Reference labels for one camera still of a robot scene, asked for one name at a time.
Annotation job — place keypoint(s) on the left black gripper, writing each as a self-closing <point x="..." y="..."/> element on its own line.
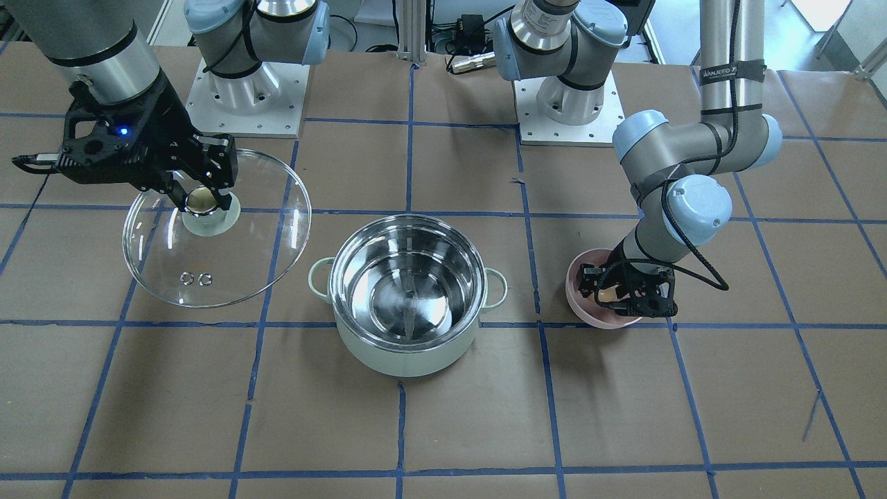
<point x="591" y="283"/>

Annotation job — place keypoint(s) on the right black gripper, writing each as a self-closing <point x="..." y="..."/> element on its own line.
<point x="161" y="138"/>

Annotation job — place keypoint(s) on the brown egg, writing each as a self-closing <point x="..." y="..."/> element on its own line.
<point x="607" y="294"/>

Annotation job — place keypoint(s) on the glass pot lid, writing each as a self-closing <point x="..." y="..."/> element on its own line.
<point x="204" y="256"/>

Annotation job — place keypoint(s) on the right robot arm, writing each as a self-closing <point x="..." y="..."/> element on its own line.
<point x="99" y="42"/>

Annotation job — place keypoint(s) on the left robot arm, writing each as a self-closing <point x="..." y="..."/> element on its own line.
<point x="670" y="168"/>

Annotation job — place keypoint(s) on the pale green steel pot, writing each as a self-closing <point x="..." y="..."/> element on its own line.
<point x="407" y="292"/>

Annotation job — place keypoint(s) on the pink bowl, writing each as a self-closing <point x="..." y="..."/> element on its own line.
<point x="585" y="307"/>

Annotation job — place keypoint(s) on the silver cylindrical connector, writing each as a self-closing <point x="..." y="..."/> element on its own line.
<point x="472" y="63"/>

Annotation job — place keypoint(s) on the black power adapter background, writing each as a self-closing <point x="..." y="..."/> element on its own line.
<point x="469" y="29"/>

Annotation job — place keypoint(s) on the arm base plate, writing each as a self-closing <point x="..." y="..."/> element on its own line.
<point x="553" y="114"/>
<point x="266" y="104"/>

